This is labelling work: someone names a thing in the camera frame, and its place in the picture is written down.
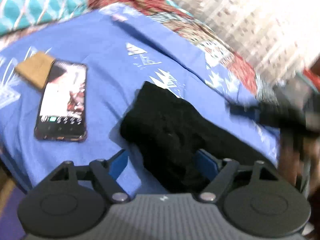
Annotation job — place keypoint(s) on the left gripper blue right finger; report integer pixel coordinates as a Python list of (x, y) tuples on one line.
[(220, 174)]

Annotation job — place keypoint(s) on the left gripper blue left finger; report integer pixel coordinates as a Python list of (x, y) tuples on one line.
[(105, 174)]

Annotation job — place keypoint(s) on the black pants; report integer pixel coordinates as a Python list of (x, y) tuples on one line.
[(168, 131)]

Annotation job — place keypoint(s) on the smartphone with lit screen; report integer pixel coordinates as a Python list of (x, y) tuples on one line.
[(62, 111)]

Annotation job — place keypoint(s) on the tan leather wallet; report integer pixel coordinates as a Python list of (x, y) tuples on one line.
[(35, 69)]

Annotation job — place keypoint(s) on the blue printed bedsheet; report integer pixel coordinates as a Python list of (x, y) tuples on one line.
[(122, 49)]

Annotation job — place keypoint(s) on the red patterned quilt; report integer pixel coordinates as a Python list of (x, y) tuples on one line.
[(200, 35)]

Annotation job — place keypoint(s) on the teal patterned cloth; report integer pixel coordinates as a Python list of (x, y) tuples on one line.
[(21, 14)]

